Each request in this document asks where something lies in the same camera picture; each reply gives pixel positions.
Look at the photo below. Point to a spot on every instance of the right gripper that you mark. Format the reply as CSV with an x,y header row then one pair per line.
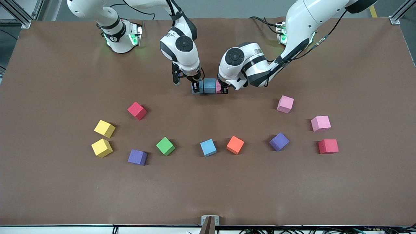
x,y
195,85

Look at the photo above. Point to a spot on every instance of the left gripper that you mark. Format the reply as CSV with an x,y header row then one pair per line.
x,y
224,90

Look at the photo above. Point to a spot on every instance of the blue foam cube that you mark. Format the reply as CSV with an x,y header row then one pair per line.
x,y
201,87
210,85
208,147

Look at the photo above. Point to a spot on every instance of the pink foam cube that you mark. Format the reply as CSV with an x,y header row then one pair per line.
x,y
218,86
285,104
320,123

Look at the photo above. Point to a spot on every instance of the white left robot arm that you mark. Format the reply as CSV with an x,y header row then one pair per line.
x,y
302,26

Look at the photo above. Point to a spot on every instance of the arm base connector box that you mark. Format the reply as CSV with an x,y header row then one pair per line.
x,y
135,35
280,32

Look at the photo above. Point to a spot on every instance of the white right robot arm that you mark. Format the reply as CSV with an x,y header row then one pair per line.
x,y
190,60

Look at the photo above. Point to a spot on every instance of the orange foam cube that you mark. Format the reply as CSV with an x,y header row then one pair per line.
x,y
235,144

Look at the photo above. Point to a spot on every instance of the red foam cube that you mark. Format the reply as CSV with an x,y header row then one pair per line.
x,y
328,146
136,110

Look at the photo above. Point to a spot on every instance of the green foam cube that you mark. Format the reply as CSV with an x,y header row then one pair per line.
x,y
165,146

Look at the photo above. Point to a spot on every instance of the purple foam cube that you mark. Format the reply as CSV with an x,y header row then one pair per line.
x,y
137,157
279,141

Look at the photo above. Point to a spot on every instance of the brown table mat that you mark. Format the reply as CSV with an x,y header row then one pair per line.
x,y
208,188

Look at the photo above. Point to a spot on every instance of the yellow foam cube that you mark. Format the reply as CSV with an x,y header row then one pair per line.
x,y
101,148
104,128

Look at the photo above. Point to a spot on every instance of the grey metal table clamp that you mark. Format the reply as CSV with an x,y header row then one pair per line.
x,y
210,224

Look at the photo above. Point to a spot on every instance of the aluminium frame post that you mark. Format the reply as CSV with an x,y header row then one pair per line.
x,y
395,20
25,23

